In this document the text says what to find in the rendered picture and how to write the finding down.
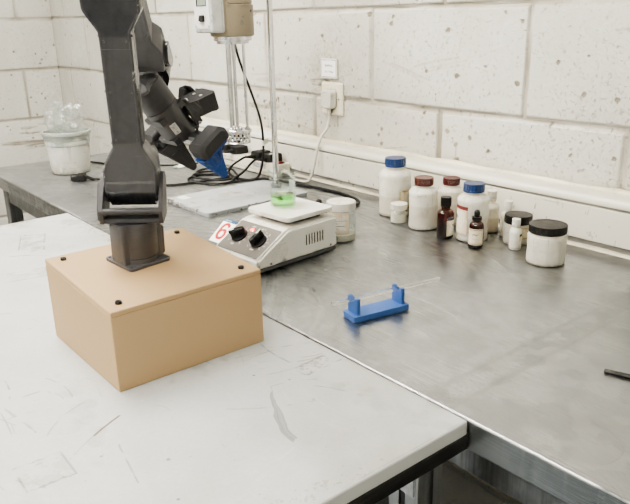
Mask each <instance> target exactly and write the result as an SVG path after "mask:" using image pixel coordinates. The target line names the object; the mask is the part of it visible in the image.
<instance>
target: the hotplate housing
mask: <svg viewBox="0 0 630 504"><path fill-rule="evenodd" d="M242 220H245V221H248V222H252V223H255V224H258V225H262V226H265V227H268V228H272V229H275V230H279V231H282V233H281V234H280V235H279V236H278V237H277V238H276V240H275V241H274V242H273V243H272V244H271V245H270V246H269V247H268V248H267V249H266V250H265V251H264V252H263V253H262V254H261V255H260V256H259V257H258V258H257V259H253V258H250V257H247V256H245V255H242V254H239V253H236V252H233V251H230V250H227V249H225V248H222V247H219V246H218V244H219V243H220V242H221V241H222V240H223V239H224V238H225V237H226V236H227V235H228V234H229V233H228V234H227V235H226V236H225V237H224V238H223V239H222V240H221V241H220V242H219V243H218V244H217V247H219V248H221V249H223V250H225V251H227V252H229V253H231V254H233V255H234V256H236V257H238V258H240V259H242V260H244V261H246V262H248V263H249V264H251V265H253V266H255V267H257V268H259V269H260V270H261V273H263V272H266V271H269V270H272V269H275V268H278V267H281V266H284V265H287V264H290V263H293V262H296V261H299V260H302V259H305V258H308V257H311V256H314V255H317V254H320V253H323V252H326V251H330V250H333V249H335V248H336V245H335V244H336V217H334V215H331V214H327V213H323V214H319V215H316V216H312V217H308V218H305V219H301V220H298V221H294V222H289V223H286V222H282V221H278V220H275V219H271V218H267V217H264V216H260V215H257V214H253V215H249V216H246V217H245V218H243V219H242Z"/></svg>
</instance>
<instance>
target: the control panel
mask: <svg viewBox="0 0 630 504"><path fill-rule="evenodd" d="M240 226H243V227H244V229H246V230H247V235H246V237H245V238H244V239H242V240H240V241H237V242H235V241H233V240H232V239H231V236H230V234H228V235H227V236H226V237H225V238H224V239H223V240H222V241H221V242H220V243H219V244H218V246H219V247H222V248H225V249H227V250H230V251H233V252H236V253H239V254H242V255H245V256H247V257H250V258H253V259H257V258H258V257H259V256H260V255H261V254H262V253H263V252H264V251H265V250H266V249H267V248H268V247H269V246H270V245H271V244H272V243H273V242H274V241H275V240H276V238H277V237H278V236H279V235H280V234H281V233H282V231H279V230H275V229H272V228H268V227H265V226H262V225H258V224H255V223H252V222H248V221H245V220H241V221H240V223H239V224H238V225H237V226H236V227H240ZM236 227H235V228H236ZM252 228H254V230H253V231H250V230H251V229H252ZM258 229H261V230H262V231H263V233H264V235H265V236H266V237H267V241H266V242H265V244H264V245H262V246H261V247H258V248H253V247H251V245H250V242H249V239H250V237H251V236H252V235H253V234H254V233H255V232H256V231H257V230H258Z"/></svg>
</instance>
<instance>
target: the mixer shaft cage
mask: <svg viewBox="0 0 630 504"><path fill-rule="evenodd" d="M225 49H226V66H227V83H228V100H229V116H230V128H226V131H227V132H228V134H229V137H228V139H227V142H226V144H230V145H242V144H248V143H251V142H252V141H251V137H250V133H251V132H252V129H251V128H250V127H249V121H248V101H247V82H246V62H245V44H242V60H243V79H244V98H245V118H246V127H241V126H239V113H238V95H237V77H236V53H235V44H225ZM231 52H232V53H231ZM231 55H232V62H231ZM232 66H233V79H232ZM233 84H234V97H233ZM234 101H235V114H234ZM235 119H236V126H235Z"/></svg>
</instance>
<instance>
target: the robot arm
mask: <svg viewBox="0 0 630 504"><path fill-rule="evenodd" d="M79 2H80V8H81V11H82V13H83V14H84V15H85V16H86V18H87V19H88V20H89V22H90V23H91V24H92V26H93V27H94V28H95V30H96V31H97V32H98V35H97V37H99V45H100V53H101V61H102V69H103V77H104V85H105V91H104V92H105V93H106V100H107V108H108V116H109V124H110V132H111V140H112V142H111V144H112V149H111V151H110V153H109V155H108V157H107V159H106V161H105V163H104V166H103V172H102V173H101V177H100V180H99V181H98V183H97V218H98V220H99V221H100V225H104V224H109V233H110V242H111V251H112V255H110V256H107V257H106V260H107V261H108V262H110V263H112V264H114V265H116V266H118V267H121V268H123V269H125V270H127V271H129V272H135V271H138V270H141V269H144V268H147V267H150V266H153V265H157V264H160V263H163V262H166V261H169V260H170V256H168V255H166V254H163V253H164V252H165V241H164V227H163V225H162V224H161V223H164V221H165V218H166V215H167V192H166V175H165V171H161V168H160V159H159V155H158V153H160V154H162V155H164V156H166V157H168V158H170V159H172V160H174V161H175V162H177V163H179V164H181V165H183V166H185V167H187V168H189V169H191V170H193V171H194V170H195V169H196V168H197V165H196V163H195V161H197V162H198V163H200V164H201V165H203V166H205V167H206V168H208V169H209V170H211V171H212V172H214V173H216V174H217V175H219V176H220V177H222V178H225V177H226V176H227V175H228V172H227V168H226V165H225V161H224V157H223V152H222V148H223V146H224V145H225V144H226V142H227V139H228V137H229V134H228V132H227V131H226V129H225V128H224V127H220V126H214V125H207V126H206V127H205V128H204V129H203V130H202V131H198V130H195V127H196V126H197V125H199V124H201V123H202V121H203V120H202V119H201V117H202V116H204V115H206V114H208V113H210V112H212V111H217V110H218V109H219V106H218V102H217V99H216V95H215V92H214V90H209V89H204V88H200V89H198V88H196V89H195V90H194V89H193V88H192V87H191V86H188V85H184V86H182V87H180V88H179V92H178V99H176V97H175V96H174V94H173V93H172V92H171V90H170V89H169V88H168V84H169V79H170V72H171V67H172V66H173V56H172V52H171V48H170V44H169V41H165V37H164V34H163V31H162V28H161V27H160V26H158V25H157V24H155V23H154V22H152V20H151V17H150V12H149V8H148V4H147V0H79ZM143 113H144V114H145V115H146V117H147V118H146V119H145V120H144V119H143ZM189 116H190V117H191V118H190V117H189ZM144 121H145V122H146V123H147V124H148V125H150V126H149V128H148V129H147V130H146V131H145V128H144ZM184 142H187V143H190V145H189V150H190V152H191V153H192V154H193V156H194V157H195V158H196V160H195V161H194V159H193V157H192V156H191V154H190V152H189V151H188V149H187V147H186V146H185V144H184ZM110 202H111V204H112V205H151V204H157V203H158V207H135V208H110Z"/></svg>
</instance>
